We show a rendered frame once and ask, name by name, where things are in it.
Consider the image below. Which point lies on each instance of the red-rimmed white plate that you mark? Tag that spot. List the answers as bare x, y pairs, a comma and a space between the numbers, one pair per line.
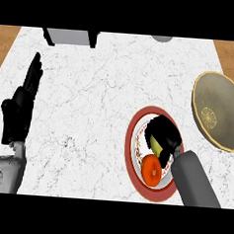
134, 150

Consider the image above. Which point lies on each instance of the yellow lemon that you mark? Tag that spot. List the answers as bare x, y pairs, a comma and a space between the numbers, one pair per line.
156, 145

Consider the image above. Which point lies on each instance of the orange fruit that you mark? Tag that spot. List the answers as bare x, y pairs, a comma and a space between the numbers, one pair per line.
151, 170

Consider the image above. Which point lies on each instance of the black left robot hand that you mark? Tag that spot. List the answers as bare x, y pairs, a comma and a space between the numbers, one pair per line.
18, 112

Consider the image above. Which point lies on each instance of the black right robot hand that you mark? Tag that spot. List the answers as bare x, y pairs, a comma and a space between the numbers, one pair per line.
165, 134

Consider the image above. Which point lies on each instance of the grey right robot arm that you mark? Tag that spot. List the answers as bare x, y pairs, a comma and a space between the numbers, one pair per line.
192, 182

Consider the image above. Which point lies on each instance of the olive bowl with yellow rim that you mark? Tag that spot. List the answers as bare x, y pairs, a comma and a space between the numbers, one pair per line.
221, 113

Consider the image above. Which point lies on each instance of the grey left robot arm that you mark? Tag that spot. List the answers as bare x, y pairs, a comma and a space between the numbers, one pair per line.
4, 173

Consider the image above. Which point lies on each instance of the grey and black appliance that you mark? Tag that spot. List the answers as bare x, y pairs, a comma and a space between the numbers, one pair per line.
70, 36

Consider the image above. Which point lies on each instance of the grey round object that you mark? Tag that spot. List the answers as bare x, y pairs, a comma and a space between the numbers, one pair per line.
161, 38

